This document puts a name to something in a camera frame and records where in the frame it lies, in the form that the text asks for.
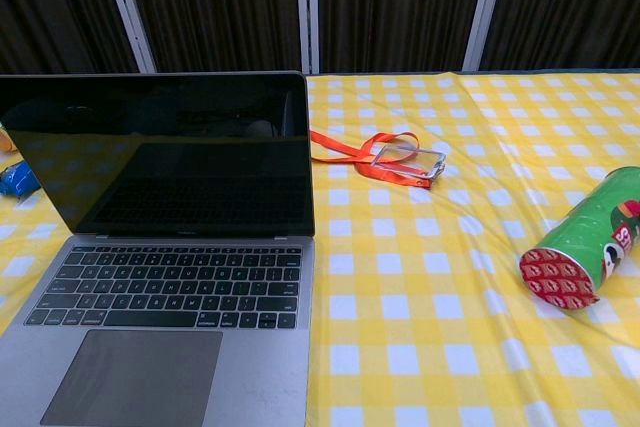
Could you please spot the grey laptop computer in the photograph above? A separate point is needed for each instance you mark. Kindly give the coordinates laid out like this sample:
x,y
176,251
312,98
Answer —
x,y
165,297

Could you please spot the clear badge holder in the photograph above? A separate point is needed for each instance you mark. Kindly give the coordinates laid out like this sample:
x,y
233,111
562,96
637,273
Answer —
x,y
407,163

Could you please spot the yellow white checkered tablecloth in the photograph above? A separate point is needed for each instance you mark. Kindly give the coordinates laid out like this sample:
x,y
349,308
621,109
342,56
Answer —
x,y
440,327

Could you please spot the dark pleated curtain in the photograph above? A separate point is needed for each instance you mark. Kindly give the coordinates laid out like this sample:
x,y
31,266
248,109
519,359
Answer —
x,y
220,7

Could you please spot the green chips can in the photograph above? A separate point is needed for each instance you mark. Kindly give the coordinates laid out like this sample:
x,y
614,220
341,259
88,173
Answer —
x,y
585,237

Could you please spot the blue toy object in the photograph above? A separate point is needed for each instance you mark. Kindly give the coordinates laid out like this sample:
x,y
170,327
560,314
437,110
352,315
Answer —
x,y
15,181

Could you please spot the orange round object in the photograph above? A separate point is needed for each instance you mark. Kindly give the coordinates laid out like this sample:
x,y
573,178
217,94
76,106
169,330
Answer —
x,y
4,143

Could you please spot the white metal frame post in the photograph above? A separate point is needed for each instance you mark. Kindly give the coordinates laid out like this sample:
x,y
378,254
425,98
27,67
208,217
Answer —
x,y
484,9
129,9
308,9

